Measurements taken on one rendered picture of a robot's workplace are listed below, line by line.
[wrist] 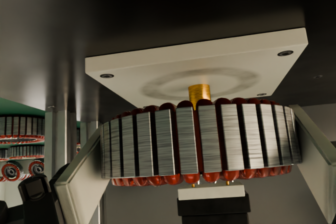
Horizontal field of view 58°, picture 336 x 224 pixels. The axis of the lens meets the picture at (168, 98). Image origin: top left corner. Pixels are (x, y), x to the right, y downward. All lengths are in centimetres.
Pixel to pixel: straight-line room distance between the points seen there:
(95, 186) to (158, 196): 36
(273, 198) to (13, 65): 42
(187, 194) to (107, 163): 15
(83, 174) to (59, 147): 24
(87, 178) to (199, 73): 12
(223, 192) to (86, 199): 15
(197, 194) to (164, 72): 12
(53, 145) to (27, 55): 20
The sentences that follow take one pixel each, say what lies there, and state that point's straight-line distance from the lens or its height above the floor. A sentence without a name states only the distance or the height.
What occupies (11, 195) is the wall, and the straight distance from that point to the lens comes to 829.
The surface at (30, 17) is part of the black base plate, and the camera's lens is 18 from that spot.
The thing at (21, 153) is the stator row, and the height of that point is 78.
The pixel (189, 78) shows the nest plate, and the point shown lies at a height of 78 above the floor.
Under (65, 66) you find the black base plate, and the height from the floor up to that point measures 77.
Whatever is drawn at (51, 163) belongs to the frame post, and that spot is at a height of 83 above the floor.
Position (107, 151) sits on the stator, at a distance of 16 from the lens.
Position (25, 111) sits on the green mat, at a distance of 52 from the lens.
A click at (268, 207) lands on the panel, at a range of 53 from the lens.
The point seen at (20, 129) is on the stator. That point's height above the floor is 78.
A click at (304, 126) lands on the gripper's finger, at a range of 17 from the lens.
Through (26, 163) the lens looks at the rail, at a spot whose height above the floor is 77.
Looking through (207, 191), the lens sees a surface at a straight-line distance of 29.
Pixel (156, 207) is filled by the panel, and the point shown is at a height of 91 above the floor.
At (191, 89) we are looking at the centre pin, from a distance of 27.
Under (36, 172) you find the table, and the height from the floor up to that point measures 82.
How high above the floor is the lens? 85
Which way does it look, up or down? 13 degrees down
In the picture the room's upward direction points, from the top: 176 degrees clockwise
